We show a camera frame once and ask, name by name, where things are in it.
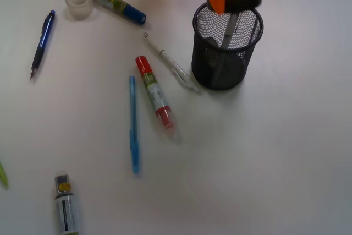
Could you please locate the clear tape roll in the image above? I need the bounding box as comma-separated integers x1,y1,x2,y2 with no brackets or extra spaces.
65,0,94,20

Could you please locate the grey pen in holder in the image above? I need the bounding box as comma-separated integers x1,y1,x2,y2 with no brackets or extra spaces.
221,13,238,49

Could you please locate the black mesh pen holder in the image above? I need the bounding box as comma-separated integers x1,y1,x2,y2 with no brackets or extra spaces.
191,3,263,91

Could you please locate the white pen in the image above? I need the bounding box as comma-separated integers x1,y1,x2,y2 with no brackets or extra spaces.
143,32,200,93

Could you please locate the light blue pen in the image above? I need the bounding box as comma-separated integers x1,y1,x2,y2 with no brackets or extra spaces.
129,76,140,174

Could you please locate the dark blue ballpoint pen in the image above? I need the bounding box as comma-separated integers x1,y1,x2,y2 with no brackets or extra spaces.
30,10,56,80

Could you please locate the green pen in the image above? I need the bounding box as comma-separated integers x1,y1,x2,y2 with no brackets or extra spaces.
0,163,8,189

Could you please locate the blue capped marker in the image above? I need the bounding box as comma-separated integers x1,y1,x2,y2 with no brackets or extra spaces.
93,0,146,25

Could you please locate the red capped marker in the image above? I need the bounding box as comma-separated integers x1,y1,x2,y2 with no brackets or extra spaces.
135,56,181,144

